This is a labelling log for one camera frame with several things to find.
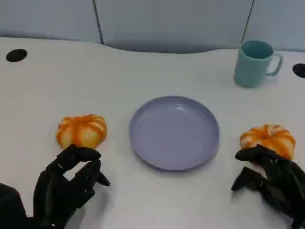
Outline lilac plate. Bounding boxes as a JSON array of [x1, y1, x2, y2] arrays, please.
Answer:
[[129, 95, 220, 172]]

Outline grey partition panel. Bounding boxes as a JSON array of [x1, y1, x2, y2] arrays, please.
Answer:
[[242, 0, 305, 52], [0, 0, 104, 45], [94, 0, 254, 54]]

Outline pale green mug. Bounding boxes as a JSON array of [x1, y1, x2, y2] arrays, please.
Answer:
[[234, 40, 284, 88]]

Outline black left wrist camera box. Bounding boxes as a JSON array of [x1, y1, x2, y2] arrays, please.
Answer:
[[0, 182, 27, 229]]

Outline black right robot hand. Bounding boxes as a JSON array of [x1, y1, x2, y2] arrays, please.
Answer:
[[230, 144, 305, 229]]

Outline black table grommet hole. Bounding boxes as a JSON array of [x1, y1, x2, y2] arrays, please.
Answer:
[[6, 49, 28, 63], [292, 63, 305, 78]]

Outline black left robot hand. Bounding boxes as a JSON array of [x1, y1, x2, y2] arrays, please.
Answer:
[[32, 144, 112, 229]]

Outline orange white toy bread roll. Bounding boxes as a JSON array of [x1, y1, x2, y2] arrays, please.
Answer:
[[56, 114, 108, 150], [240, 123, 296, 161]]

